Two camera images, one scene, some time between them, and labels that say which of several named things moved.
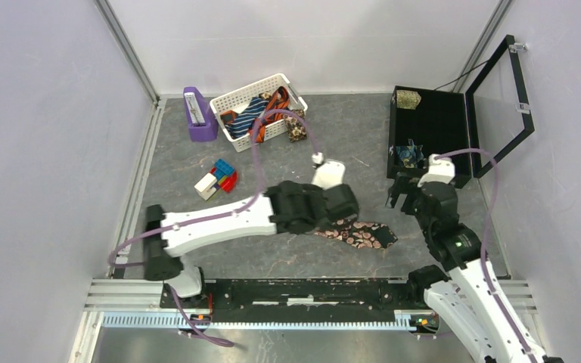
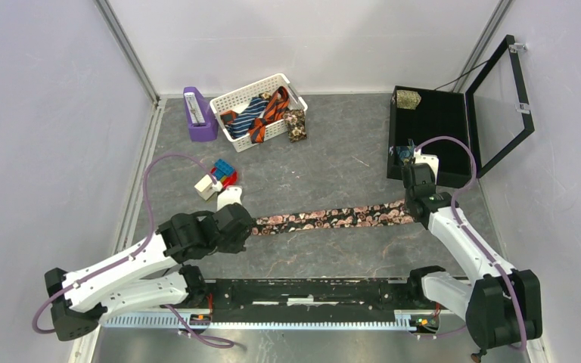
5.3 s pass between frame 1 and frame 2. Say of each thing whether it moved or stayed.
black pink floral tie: moved
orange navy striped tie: stayed
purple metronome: stayed
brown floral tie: stayed
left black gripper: moved
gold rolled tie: stayed
